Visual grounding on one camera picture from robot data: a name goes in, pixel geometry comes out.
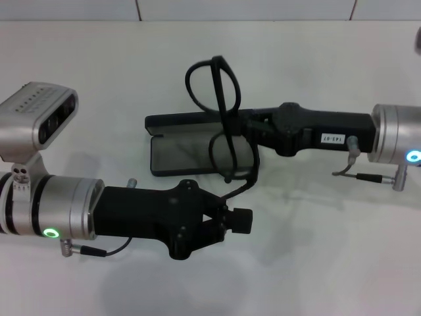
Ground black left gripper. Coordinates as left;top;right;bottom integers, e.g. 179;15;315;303
93;179;253;260

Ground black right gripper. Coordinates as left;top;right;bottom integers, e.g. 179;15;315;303
237;102;376;157

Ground black round-frame glasses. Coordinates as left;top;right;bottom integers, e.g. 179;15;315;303
184;55;261;202

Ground black glasses case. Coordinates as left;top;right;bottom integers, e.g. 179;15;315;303
144;109;261;178

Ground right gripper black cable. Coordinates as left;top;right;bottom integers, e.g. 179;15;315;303
332;136;409;192

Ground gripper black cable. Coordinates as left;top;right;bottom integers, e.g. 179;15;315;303
59;236;134;259
332;136;409;192

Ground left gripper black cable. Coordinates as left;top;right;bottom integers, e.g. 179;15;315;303
59;236;134;259

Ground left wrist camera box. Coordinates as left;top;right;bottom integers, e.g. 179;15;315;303
0;81;80;162

